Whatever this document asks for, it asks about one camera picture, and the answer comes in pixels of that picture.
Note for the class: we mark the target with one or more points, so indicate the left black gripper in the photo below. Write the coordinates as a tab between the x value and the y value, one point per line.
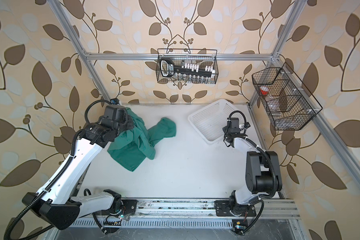
130	125

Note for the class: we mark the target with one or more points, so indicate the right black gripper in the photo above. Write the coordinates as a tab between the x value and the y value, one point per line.
225	129

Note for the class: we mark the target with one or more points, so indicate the white plastic laundry basket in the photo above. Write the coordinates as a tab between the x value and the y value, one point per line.
209	121

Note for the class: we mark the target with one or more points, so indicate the green trousers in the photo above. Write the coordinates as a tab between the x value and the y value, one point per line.
133	146

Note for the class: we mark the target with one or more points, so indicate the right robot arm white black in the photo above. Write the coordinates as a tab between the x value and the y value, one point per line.
262	173

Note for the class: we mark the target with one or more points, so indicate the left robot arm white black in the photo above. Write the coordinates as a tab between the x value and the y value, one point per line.
54	202

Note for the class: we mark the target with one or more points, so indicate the red capped item in basket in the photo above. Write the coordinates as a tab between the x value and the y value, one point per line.
264	90

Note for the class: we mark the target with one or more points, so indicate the black handheld tool in basket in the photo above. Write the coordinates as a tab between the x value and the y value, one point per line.
169	69

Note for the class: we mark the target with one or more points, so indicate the right black wire basket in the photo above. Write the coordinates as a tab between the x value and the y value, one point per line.
290	105

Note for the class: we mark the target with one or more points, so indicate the black wire basket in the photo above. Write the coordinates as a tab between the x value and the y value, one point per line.
205	59
290	105

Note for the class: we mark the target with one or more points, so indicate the back black wire basket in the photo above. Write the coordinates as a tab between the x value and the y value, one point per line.
205	59

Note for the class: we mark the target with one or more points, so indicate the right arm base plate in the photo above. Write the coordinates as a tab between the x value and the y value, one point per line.
224	208

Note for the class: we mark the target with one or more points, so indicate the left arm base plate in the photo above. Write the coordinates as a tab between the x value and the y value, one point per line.
122	207

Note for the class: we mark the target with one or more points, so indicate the aluminium front rail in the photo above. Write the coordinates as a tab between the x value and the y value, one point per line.
188	213

